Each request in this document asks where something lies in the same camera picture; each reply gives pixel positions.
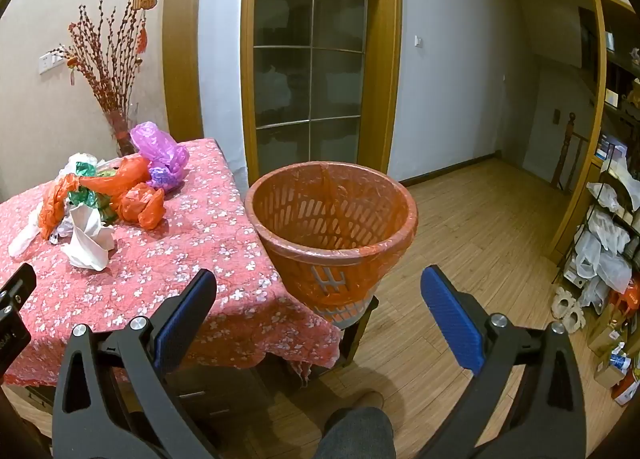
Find dark wooden stool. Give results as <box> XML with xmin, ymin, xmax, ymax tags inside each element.
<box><xmin>320</xmin><ymin>291</ymin><xmax>381</xmax><ymax>372</ymax></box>

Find plain white plastic bag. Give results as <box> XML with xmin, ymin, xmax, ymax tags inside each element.
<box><xmin>61</xmin><ymin>204</ymin><xmax>116</xmax><ymax>271</ymax></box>

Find black wire rack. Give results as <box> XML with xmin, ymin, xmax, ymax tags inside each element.
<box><xmin>552</xmin><ymin>179</ymin><xmax>640</xmax><ymax>312</ymax></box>

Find person's leg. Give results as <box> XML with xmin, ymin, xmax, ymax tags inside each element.
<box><xmin>315</xmin><ymin>406</ymin><xmax>397</xmax><ymax>459</ymax></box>

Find pile of white plastic bags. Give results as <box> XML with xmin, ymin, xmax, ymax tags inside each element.
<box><xmin>570</xmin><ymin>156</ymin><xmax>640</xmax><ymax>312</ymax></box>

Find wooden table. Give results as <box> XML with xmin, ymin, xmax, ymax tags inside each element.
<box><xmin>0</xmin><ymin>354</ymin><xmax>313</xmax><ymax>445</ymax></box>

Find purple plastic bag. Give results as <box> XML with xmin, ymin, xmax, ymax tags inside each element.
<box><xmin>130</xmin><ymin>122</ymin><xmax>190</xmax><ymax>176</ymax></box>

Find pair of white slippers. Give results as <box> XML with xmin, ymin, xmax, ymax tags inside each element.
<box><xmin>550</xmin><ymin>286</ymin><xmax>587</xmax><ymax>336</ymax></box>

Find glass vase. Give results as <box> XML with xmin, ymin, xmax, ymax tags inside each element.
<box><xmin>106</xmin><ymin>108</ymin><xmax>139</xmax><ymax>158</ymax></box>

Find long orange plastic bag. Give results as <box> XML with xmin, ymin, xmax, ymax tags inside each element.
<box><xmin>39</xmin><ymin>156</ymin><xmax>151</xmax><ymax>241</ymax></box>

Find red plastic stool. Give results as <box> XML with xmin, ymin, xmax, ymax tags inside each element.
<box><xmin>607</xmin><ymin>278</ymin><xmax>640</xmax><ymax>316</ymax></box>

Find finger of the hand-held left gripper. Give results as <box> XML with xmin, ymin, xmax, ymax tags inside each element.
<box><xmin>0</xmin><ymin>263</ymin><xmax>37</xmax><ymax>320</ymax></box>

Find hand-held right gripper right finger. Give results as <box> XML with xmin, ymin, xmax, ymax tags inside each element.
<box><xmin>415</xmin><ymin>265</ymin><xmax>587</xmax><ymax>459</ymax></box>

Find orange lined mesh waste basket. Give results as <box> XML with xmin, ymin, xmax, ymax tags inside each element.
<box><xmin>244</xmin><ymin>162</ymin><xmax>419</xmax><ymax>331</ymax></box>

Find red floral tablecloth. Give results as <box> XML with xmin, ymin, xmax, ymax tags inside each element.
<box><xmin>0</xmin><ymin>138</ymin><xmax>342</xmax><ymax>387</ymax></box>

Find cardboard box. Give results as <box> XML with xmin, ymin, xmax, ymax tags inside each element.
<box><xmin>586</xmin><ymin>301</ymin><xmax>640</xmax><ymax>407</ymax></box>

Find small lilac plastic bag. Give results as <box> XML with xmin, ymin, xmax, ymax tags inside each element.
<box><xmin>148</xmin><ymin>166</ymin><xmax>184</xmax><ymax>192</ymax></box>

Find red berry branch bouquet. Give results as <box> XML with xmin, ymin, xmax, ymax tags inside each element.
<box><xmin>66</xmin><ymin>0</ymin><xmax>149</xmax><ymax>114</ymax></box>

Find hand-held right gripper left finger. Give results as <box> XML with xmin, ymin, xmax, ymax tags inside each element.
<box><xmin>52</xmin><ymin>268</ymin><xmax>221</xmax><ymax>459</ymax></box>

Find wooden wall trim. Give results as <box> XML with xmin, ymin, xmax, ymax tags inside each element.
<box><xmin>162</xmin><ymin>0</ymin><xmax>207</xmax><ymax>140</ymax></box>

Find dark green plastic bag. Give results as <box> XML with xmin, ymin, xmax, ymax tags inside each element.
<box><xmin>67</xmin><ymin>161</ymin><xmax>119</xmax><ymax>226</ymax></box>

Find wooden framed glass door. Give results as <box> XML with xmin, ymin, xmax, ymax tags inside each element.
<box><xmin>240</xmin><ymin>0</ymin><xmax>404</xmax><ymax>186</ymax></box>

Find white wall socket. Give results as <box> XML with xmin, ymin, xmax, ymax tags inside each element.
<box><xmin>38</xmin><ymin>45</ymin><xmax>69</xmax><ymax>76</ymax></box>

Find wooden shelving cabinet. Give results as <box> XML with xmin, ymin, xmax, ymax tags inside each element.
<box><xmin>550</xmin><ymin>0</ymin><xmax>640</xmax><ymax>265</ymax></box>

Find brown shoe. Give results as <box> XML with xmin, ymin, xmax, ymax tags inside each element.
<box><xmin>327</xmin><ymin>390</ymin><xmax>386</xmax><ymax>414</ymax></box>

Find white spray bottle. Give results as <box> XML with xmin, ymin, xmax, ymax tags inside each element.
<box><xmin>606</xmin><ymin>341</ymin><xmax>632</xmax><ymax>377</ymax></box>

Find wooden stair post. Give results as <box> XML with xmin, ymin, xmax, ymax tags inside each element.
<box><xmin>551</xmin><ymin>111</ymin><xmax>592</xmax><ymax>196</ymax></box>

